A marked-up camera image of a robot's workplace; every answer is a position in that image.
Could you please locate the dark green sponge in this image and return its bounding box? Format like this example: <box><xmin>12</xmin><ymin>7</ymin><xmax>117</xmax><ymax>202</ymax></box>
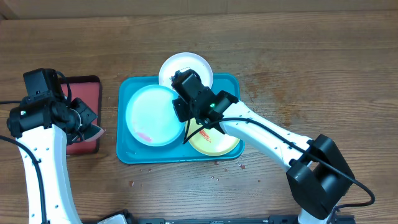
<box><xmin>83</xmin><ymin>124</ymin><xmax>104</xmax><ymax>142</ymax></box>

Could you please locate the light blue plate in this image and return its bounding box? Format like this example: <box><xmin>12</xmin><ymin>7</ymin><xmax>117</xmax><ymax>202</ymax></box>
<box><xmin>125</xmin><ymin>85</ymin><xmax>185</xmax><ymax>147</ymax></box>

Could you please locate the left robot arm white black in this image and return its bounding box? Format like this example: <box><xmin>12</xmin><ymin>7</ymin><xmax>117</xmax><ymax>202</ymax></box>
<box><xmin>1</xmin><ymin>68</ymin><xmax>98</xmax><ymax>223</ymax></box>

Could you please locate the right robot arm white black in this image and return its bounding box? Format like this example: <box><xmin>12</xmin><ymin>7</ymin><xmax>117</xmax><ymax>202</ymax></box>
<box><xmin>171</xmin><ymin>69</ymin><xmax>376</xmax><ymax>223</ymax></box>

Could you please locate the black tray with red liquid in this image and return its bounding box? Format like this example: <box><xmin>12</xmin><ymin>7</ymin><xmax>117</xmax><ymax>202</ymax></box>
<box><xmin>67</xmin><ymin>75</ymin><xmax>102</xmax><ymax>156</ymax></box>

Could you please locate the teal plastic tray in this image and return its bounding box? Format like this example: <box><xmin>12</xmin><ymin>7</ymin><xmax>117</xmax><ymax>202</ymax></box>
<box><xmin>116</xmin><ymin>76</ymin><xmax>245</xmax><ymax>164</ymax></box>

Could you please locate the green rimmed plate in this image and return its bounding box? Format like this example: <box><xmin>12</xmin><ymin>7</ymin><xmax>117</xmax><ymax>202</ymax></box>
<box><xmin>188</xmin><ymin>128</ymin><xmax>239</xmax><ymax>156</ymax></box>

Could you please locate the white plate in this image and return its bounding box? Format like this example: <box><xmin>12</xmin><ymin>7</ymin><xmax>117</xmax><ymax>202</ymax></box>
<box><xmin>159</xmin><ymin>52</ymin><xmax>213</xmax><ymax>89</ymax></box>

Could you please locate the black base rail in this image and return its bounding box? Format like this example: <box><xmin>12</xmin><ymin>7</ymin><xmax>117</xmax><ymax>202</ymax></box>
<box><xmin>96</xmin><ymin>210</ymin><xmax>356</xmax><ymax>224</ymax></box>

